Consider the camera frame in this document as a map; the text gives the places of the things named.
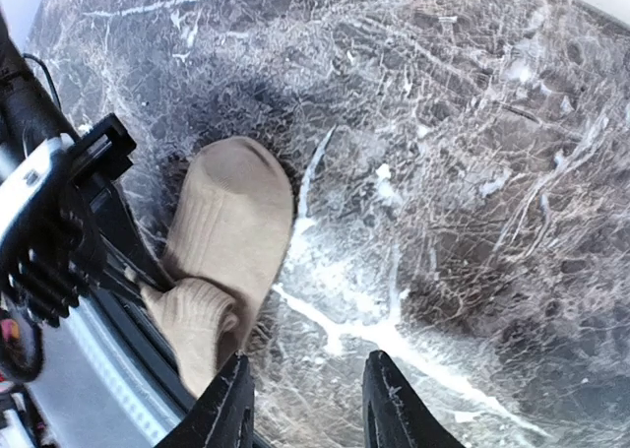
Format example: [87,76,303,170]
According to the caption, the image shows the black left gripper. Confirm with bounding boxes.
[1,33,170,384]

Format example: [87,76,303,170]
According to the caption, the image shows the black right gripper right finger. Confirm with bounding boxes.
[362,351,463,448]

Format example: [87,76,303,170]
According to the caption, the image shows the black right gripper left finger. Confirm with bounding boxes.
[157,352,255,448]

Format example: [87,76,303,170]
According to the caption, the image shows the tan plain sock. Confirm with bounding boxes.
[139,137,293,397]

